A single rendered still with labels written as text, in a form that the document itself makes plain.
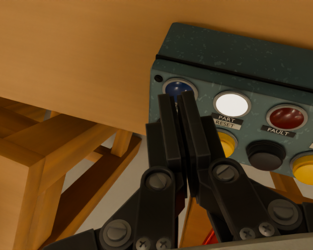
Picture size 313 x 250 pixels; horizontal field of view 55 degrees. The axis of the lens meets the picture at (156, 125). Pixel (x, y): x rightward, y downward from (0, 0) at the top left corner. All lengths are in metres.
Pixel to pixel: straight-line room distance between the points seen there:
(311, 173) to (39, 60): 0.24
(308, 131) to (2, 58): 0.26
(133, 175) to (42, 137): 0.86
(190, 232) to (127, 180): 0.93
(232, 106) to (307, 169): 0.07
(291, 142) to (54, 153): 0.33
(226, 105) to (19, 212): 0.32
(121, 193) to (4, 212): 0.96
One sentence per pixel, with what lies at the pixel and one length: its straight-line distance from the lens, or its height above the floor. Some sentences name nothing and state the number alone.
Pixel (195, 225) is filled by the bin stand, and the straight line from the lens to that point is 0.42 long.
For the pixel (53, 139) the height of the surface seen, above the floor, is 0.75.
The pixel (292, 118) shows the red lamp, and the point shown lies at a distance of 0.20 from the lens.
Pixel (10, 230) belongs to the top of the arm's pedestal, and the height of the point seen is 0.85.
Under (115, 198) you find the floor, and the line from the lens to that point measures 1.39.
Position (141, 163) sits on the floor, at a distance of 1.28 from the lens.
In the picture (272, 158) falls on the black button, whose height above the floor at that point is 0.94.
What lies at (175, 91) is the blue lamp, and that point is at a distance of 0.20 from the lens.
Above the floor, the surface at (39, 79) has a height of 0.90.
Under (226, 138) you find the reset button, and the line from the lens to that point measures 0.22.
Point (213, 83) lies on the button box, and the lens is 0.20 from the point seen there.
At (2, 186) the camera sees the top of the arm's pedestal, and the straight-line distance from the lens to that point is 0.43.
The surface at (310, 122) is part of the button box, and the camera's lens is 0.21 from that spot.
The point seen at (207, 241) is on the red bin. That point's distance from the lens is 0.40.
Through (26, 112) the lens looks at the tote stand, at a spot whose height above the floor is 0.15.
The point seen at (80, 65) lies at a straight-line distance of 0.28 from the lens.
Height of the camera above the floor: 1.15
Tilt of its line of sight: 71 degrees down
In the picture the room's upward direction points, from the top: 141 degrees counter-clockwise
